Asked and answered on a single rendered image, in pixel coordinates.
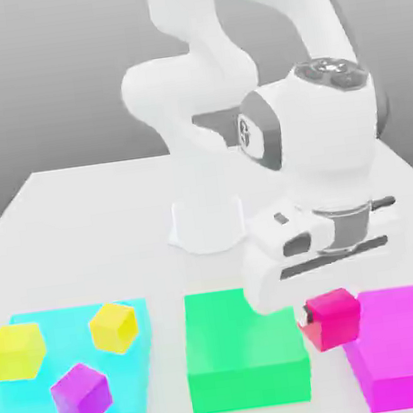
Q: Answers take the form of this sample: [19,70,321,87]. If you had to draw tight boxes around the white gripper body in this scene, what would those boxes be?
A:
[237,216,413,318]

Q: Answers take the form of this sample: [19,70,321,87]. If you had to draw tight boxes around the small pink cube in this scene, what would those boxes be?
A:
[304,285,368,355]

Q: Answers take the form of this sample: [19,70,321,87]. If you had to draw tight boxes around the small yellow cube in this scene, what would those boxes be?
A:
[86,298,143,359]
[0,319,51,384]

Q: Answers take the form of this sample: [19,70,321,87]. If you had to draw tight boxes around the small purple cube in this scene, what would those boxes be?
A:
[47,358,116,413]

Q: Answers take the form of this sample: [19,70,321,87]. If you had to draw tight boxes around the large green box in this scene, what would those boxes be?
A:
[176,279,317,413]

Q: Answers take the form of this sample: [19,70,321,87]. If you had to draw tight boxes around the large magenta box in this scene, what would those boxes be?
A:
[336,284,413,413]

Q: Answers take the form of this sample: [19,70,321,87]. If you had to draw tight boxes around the large cyan box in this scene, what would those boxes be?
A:
[0,297,162,413]

